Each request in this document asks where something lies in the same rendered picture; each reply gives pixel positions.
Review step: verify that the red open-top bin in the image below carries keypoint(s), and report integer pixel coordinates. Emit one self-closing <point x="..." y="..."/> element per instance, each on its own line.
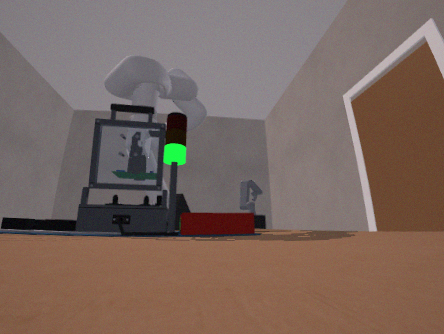
<point x="217" y="223"/>

